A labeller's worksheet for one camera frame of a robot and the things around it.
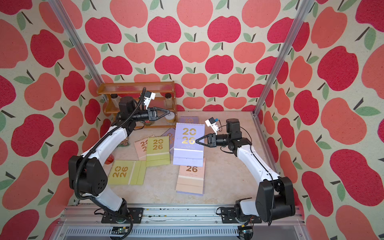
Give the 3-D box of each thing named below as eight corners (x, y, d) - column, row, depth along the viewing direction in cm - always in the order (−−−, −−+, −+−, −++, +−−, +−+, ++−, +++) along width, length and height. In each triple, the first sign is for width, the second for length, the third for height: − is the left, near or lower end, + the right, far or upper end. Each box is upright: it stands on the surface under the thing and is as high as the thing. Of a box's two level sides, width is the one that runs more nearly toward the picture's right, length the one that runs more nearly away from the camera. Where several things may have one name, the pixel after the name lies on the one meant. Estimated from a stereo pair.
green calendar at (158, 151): (146, 167, 93) (145, 165, 91) (148, 139, 106) (147, 137, 104) (170, 164, 94) (169, 162, 92) (169, 137, 108) (168, 135, 106)
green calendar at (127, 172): (107, 184, 86) (106, 183, 85) (115, 162, 95) (114, 160, 94) (143, 184, 86) (142, 183, 85) (147, 162, 96) (146, 160, 94)
